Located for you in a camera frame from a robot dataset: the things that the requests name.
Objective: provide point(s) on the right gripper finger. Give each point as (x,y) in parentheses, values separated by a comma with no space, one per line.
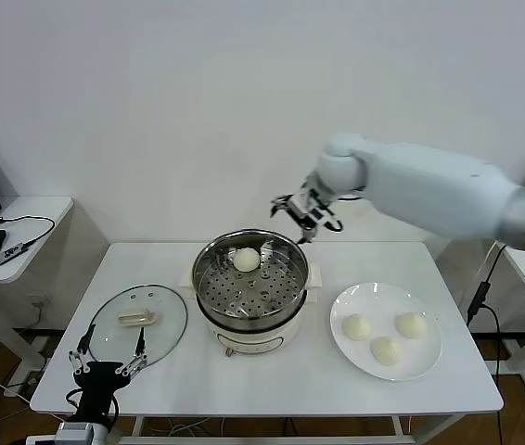
(308,234)
(283,201)

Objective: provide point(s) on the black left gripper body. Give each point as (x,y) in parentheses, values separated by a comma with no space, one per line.
(95,387)

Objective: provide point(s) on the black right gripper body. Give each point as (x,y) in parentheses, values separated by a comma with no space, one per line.
(311,208)

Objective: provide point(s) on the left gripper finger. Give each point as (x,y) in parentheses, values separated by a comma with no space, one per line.
(135,359)
(79,357)

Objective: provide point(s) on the white steamed baozi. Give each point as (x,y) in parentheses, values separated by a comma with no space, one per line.
(412,325)
(387,351)
(246,258)
(356,327)

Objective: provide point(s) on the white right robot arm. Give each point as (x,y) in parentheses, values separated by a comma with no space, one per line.
(429,185)

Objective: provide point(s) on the stainless steel steamer basket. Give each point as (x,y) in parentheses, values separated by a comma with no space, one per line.
(248,287)

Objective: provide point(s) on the white round plate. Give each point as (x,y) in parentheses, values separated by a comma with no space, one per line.
(383,306)

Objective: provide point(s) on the cream electric cooker pot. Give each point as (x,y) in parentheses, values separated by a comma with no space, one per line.
(248,338)

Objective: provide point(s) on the grey usb hub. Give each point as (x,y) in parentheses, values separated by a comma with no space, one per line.
(12,253)

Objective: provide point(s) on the white side table with mouse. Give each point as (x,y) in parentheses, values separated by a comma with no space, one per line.
(35,208)

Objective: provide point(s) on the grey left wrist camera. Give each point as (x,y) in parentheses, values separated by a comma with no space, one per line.
(79,432)

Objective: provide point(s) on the white table frame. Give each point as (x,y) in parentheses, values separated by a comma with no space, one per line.
(267,441)

